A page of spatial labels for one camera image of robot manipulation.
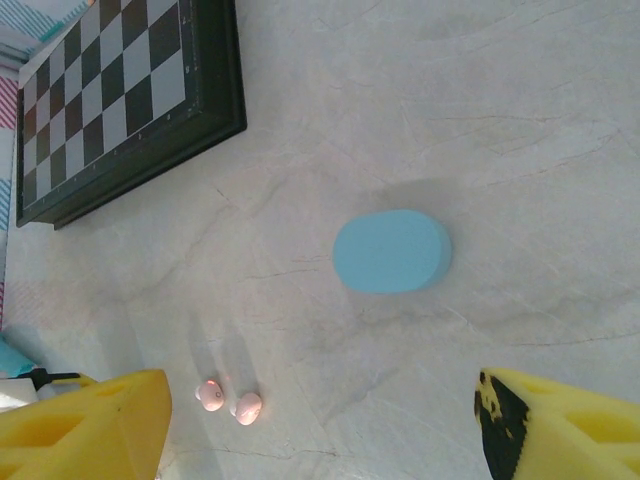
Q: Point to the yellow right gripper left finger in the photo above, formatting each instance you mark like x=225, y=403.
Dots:
x=75, y=435

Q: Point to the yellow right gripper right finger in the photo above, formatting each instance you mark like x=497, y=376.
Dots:
x=575, y=435

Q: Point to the pink earbud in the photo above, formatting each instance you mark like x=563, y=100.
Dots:
x=210, y=396
x=247, y=409

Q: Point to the blue earbud charging case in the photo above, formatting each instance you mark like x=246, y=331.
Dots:
x=390, y=252

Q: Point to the teal tube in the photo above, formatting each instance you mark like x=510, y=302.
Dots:
x=10, y=355

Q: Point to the black grey chessboard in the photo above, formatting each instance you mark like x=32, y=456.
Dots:
x=125, y=100

